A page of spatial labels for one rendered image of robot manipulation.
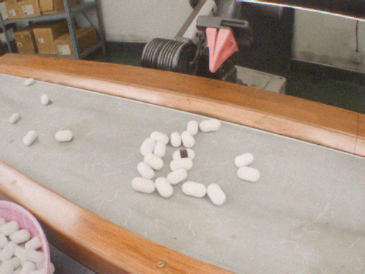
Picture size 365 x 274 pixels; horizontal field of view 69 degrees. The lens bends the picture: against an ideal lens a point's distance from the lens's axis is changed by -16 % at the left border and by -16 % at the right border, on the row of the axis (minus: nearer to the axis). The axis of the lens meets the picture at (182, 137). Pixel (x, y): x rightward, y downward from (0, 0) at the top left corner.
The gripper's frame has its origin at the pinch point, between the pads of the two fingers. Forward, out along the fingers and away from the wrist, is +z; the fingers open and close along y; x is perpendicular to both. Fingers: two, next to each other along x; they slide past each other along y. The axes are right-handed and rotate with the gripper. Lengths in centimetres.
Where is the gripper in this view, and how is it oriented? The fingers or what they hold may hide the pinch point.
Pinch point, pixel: (213, 66)
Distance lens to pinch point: 57.0
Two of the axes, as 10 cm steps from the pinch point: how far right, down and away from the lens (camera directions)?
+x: 3.6, 2.2, 9.1
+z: -3.2, 9.4, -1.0
